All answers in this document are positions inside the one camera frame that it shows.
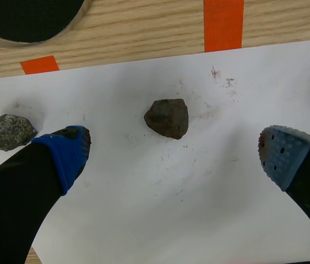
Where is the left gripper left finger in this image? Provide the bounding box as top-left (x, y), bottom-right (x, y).
top-left (0, 125), bottom-right (93, 264)

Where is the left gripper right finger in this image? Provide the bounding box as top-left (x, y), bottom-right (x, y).
top-left (258, 125), bottom-right (310, 236)

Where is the grey speckled stone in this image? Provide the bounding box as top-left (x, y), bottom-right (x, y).
top-left (0, 114), bottom-right (38, 152)

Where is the white sheet of paper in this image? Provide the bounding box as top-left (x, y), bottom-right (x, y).
top-left (0, 38), bottom-right (310, 264)

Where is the dark brown stone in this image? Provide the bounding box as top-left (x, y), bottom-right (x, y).
top-left (144, 98), bottom-right (189, 140)

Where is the glass dish with black powder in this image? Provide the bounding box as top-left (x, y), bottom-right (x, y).
top-left (0, 0), bottom-right (94, 48)

